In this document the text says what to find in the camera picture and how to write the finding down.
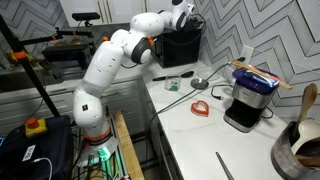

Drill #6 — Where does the white wall outlet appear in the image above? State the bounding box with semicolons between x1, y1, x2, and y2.
239;44;255;65

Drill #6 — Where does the black slotted spoon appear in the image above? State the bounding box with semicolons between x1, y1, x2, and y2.
152;70;195;82

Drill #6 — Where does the metal utensil holder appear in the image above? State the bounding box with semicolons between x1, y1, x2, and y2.
270;120;320;180

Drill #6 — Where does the black microwave oven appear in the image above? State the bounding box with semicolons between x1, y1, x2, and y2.
153;19;203;69

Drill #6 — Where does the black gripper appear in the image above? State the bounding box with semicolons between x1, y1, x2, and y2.
188;14;205;33

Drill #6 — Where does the black and steel coffee maker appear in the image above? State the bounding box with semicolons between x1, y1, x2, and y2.
222;67;281;134

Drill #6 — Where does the yellow emergency stop box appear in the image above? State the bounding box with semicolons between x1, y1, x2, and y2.
24;117;49;140

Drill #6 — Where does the wooden spatula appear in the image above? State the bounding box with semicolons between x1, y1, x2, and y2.
230;59;294;91

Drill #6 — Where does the black coffee maker cord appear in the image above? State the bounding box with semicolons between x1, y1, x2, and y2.
209;83;275;120

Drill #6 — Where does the black equipment case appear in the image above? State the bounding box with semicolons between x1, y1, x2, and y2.
0;114;75;180

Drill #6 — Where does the small round metallic plate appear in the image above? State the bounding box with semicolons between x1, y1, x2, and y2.
190;77;210;91

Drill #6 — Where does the black camera stand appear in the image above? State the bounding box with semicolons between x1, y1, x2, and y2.
0;13;95;118

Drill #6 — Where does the silver cabinet handle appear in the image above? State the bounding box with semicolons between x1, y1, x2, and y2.
105;0;112;24
97;0;103;23

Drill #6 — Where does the long thin power cable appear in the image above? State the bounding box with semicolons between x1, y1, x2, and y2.
144;61;233;161

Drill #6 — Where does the white ladle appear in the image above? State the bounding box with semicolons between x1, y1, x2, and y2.
290;119;320;156

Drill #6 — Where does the black stereo camera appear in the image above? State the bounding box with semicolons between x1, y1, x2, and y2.
71;12;101;28

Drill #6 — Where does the orange heart cookie cutter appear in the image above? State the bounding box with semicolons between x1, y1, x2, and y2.
190;99;211;118

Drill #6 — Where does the black box device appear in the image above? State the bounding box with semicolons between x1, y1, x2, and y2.
40;44;98;73

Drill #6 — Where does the clear plastic lid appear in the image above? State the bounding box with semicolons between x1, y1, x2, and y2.
196;65;222;82

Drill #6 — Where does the light wooden spoon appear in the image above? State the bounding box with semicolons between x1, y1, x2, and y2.
292;82;319;139

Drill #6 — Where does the clear plastic container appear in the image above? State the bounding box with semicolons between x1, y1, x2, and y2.
163;74;182;93

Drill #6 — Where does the brown wooden utensil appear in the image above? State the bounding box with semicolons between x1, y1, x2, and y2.
294;153;320;169

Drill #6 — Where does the white charger cable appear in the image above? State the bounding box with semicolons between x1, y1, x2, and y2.
32;156;54;180

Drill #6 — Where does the wooden board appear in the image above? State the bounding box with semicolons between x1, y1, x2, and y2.
113;110;146;180

